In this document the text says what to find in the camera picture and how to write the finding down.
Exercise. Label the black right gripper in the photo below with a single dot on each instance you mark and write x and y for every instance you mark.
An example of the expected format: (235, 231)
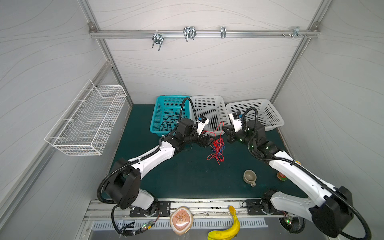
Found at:
(234, 133)

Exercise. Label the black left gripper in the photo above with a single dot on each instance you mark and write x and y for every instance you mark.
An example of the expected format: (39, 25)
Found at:
(205, 143)

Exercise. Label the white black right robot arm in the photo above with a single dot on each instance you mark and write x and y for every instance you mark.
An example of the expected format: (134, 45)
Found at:
(329, 208)

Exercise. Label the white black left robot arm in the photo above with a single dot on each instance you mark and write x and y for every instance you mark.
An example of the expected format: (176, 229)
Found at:
(122, 185)

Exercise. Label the white perforated basket middle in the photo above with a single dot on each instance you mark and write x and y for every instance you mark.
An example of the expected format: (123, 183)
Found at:
(214, 109)

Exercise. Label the white perforated basket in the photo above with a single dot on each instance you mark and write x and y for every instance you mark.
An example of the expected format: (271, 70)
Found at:
(267, 113)
(214, 109)

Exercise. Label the white perforated basket right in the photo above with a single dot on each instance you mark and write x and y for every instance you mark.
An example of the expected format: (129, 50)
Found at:
(267, 113)

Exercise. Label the olive ceramic cup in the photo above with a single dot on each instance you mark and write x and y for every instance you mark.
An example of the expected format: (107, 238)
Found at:
(250, 177)

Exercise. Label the teal perforated basket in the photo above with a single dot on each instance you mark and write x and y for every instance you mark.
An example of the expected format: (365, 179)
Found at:
(166, 114)

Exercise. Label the yellow red capped bottle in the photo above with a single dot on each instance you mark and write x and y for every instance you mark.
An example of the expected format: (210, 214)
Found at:
(281, 176)

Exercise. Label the round wooden toy face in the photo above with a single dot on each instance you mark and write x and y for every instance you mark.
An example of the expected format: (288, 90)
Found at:
(181, 220)

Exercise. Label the metal clamp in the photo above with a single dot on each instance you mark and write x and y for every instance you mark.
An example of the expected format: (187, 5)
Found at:
(157, 39)
(189, 33)
(223, 32)
(296, 34)

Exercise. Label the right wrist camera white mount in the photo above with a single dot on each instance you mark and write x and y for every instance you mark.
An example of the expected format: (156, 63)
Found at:
(236, 120)

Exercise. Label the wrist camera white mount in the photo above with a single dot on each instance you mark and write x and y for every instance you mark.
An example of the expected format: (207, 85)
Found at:
(236, 120)
(202, 121)

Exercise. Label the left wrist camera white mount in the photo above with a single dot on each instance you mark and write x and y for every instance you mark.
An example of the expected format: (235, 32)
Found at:
(202, 121)

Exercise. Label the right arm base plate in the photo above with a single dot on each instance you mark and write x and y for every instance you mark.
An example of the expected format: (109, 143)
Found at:
(258, 207)

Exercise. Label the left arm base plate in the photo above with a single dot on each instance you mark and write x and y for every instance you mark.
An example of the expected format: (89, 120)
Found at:
(158, 208)

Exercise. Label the aluminium overhead rail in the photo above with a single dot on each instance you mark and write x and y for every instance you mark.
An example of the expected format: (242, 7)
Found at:
(201, 34)

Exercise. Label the white wire wall basket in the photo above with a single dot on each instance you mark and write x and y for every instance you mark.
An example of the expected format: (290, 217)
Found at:
(86, 125)

